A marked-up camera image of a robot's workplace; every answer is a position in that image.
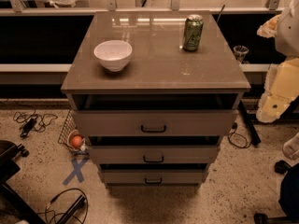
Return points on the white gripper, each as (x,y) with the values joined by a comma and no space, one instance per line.
(288,34)

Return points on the grey drawer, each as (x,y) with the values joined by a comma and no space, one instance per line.
(163,122)
(153,174)
(153,150)

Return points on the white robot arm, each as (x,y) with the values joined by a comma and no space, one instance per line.
(286,39)

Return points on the grey drawer cabinet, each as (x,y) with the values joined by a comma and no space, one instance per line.
(160,74)

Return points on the glass cup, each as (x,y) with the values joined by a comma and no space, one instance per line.
(240,52)

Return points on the black stand leg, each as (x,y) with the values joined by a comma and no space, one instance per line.
(255,139)

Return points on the green soda can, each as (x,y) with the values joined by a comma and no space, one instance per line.
(192,32)

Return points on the dark chair right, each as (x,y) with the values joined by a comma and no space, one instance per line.
(289,196)

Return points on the white bowl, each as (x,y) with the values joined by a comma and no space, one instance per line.
(113,55)

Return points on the orange ball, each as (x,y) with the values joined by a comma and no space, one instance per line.
(76,141)

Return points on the blue tape cross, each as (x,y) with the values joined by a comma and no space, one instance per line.
(76,172)

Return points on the wire basket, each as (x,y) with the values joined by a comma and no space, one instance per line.
(68,131)

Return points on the black power adapter with cable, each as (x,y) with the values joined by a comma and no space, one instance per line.
(31,121)

